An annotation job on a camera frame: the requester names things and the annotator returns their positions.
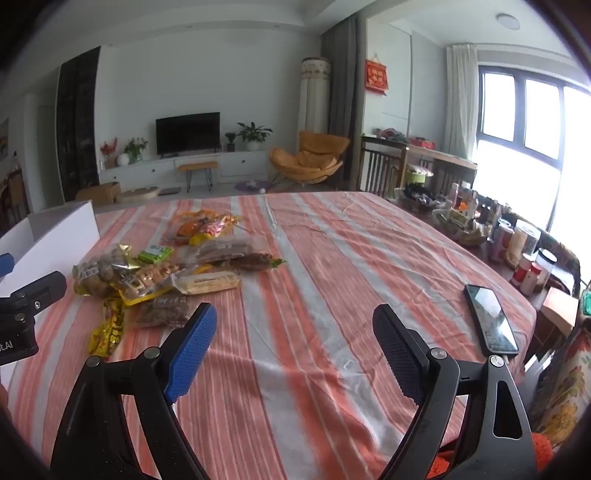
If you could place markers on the small wooden bench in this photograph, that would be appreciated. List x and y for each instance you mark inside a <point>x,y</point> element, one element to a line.
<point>188,169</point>

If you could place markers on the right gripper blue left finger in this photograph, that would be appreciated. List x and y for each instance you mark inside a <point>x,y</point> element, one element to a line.
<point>93,439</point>

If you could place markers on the beige cracker pack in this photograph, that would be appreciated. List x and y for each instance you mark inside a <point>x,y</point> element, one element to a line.
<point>205,283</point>

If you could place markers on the peanut snack bag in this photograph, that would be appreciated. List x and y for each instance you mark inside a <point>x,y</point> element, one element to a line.
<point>96,276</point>

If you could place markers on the brown jerky snack pack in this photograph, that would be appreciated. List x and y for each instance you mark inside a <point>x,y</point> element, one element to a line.
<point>252,262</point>

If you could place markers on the black television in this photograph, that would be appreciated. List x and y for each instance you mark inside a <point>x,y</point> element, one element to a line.
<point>188,133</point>

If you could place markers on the white cardboard box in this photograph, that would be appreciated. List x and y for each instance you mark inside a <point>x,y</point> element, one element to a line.
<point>51,240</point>

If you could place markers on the white standing air conditioner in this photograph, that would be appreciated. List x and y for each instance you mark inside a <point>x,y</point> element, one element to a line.
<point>313,108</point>

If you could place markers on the orange clear snack bag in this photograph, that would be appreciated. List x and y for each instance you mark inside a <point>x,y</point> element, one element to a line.
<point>185,225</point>

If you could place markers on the white window curtain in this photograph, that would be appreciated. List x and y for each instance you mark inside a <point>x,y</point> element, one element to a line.
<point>462,100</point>

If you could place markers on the orange lounge chair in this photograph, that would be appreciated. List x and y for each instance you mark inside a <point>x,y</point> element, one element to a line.
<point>318,157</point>

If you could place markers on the cardboard box on floor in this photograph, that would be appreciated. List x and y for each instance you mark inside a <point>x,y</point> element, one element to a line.
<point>100,195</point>

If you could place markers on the wooden side table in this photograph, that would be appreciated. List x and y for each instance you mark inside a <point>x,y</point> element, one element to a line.
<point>387,165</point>

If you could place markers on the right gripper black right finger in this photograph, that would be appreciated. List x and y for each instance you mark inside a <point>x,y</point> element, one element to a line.
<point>495,441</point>

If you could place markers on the green leafy plant white vase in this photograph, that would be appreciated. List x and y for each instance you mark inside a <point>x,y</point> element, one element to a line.
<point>134,149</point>

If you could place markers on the brown nut snack bag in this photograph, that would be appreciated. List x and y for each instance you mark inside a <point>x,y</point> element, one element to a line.
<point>165,311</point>

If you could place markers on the red wall hanging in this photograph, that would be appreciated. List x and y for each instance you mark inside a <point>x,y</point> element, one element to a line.
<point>376,76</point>

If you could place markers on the yellow stick snack pack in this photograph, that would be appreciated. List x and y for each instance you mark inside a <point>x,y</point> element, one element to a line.
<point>106,337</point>

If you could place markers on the white tv cabinet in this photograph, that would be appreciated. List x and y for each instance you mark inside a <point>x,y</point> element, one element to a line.
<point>233,167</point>

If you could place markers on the red flower vase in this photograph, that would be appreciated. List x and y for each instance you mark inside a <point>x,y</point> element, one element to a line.
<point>108,151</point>

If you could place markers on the black smartphone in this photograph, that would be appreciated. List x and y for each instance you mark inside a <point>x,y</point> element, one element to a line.
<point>494,329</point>

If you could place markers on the yellow red snack pack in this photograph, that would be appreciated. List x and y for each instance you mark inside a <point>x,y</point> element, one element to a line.
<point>214,228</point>

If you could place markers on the clear storage jar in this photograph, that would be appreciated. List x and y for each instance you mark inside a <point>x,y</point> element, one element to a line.
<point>523,241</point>

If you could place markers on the green snack pack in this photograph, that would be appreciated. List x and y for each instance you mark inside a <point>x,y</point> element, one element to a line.
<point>154,254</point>

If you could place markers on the striped orange tablecloth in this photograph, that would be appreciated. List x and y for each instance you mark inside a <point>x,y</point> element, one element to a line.
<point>294,384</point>

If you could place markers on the green potted plant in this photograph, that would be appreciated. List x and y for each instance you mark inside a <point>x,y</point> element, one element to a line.
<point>253,136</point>

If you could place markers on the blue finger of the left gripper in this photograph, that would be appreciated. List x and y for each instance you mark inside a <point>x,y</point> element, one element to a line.
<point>7,264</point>

